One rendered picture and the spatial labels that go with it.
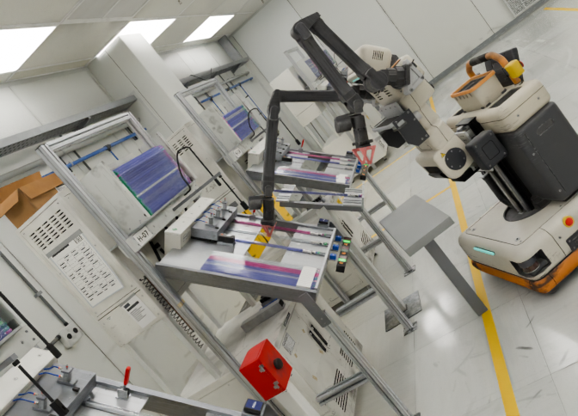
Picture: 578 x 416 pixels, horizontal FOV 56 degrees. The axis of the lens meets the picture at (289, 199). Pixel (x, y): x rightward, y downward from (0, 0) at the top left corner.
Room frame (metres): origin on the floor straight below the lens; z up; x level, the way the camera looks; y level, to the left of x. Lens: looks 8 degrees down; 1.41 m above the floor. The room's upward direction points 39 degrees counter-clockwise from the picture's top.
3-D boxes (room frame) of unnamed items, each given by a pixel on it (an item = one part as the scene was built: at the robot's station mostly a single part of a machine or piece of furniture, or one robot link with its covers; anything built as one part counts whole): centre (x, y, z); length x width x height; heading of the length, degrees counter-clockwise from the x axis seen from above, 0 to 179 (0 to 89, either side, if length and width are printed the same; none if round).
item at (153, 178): (2.75, 0.49, 1.52); 0.51 x 0.13 x 0.27; 159
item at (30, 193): (2.75, 0.81, 1.82); 0.68 x 0.30 x 0.20; 159
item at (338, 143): (7.40, -1.18, 0.95); 1.36 x 0.82 x 1.90; 69
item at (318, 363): (2.73, 0.63, 0.31); 0.70 x 0.65 x 0.62; 159
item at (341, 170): (4.03, -0.08, 0.65); 1.01 x 0.73 x 1.29; 69
